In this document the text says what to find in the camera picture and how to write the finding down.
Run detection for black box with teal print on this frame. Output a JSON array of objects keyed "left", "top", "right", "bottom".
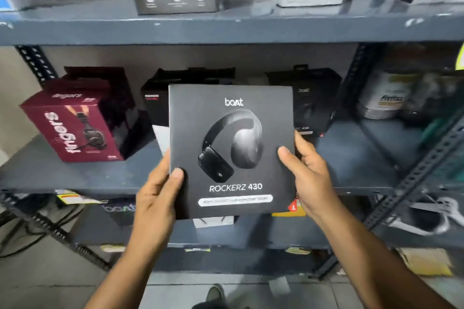
[{"left": 102, "top": 198, "right": 137, "bottom": 227}]

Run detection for black headphone box with hanger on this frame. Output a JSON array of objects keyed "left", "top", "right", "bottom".
[{"left": 266, "top": 65, "right": 342, "bottom": 138}]

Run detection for green plastic item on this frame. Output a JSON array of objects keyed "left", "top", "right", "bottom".
[{"left": 420, "top": 116, "right": 448, "bottom": 148}]

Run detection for black cables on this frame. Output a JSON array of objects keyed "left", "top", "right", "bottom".
[{"left": 0, "top": 193, "right": 86, "bottom": 260}]

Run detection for maroon headset box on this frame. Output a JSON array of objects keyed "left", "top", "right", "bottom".
[{"left": 20, "top": 66, "right": 154, "bottom": 164}]

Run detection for person's right forearm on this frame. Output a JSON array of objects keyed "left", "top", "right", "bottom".
[{"left": 315, "top": 204, "right": 455, "bottom": 309}]

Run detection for white tin can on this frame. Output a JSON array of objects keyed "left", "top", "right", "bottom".
[{"left": 357, "top": 69, "right": 412, "bottom": 120}]

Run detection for black box with red print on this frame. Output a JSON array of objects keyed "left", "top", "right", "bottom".
[{"left": 140, "top": 68, "right": 236, "bottom": 127}]

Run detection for white flat box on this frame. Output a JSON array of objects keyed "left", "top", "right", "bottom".
[{"left": 152, "top": 124, "right": 171, "bottom": 156}]

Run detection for person's left hand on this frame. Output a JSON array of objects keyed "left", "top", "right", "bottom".
[{"left": 134, "top": 149, "right": 185, "bottom": 253}]

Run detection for grey metal shelving rack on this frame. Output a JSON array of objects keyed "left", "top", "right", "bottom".
[{"left": 0, "top": 0, "right": 464, "bottom": 281}]

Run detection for person's left forearm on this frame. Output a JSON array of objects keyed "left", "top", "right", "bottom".
[{"left": 84, "top": 236, "right": 169, "bottom": 309}]

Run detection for yellow paper sheet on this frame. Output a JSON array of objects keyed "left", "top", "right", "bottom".
[{"left": 398, "top": 247, "right": 454, "bottom": 277}]

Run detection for yellow label card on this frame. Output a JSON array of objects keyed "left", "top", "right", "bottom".
[{"left": 55, "top": 190, "right": 107, "bottom": 206}]

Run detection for person's right hand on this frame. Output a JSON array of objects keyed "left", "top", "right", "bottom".
[{"left": 277, "top": 131, "right": 343, "bottom": 224}]

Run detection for person's dark shoe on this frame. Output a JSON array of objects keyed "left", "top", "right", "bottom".
[{"left": 205, "top": 283, "right": 228, "bottom": 309}]

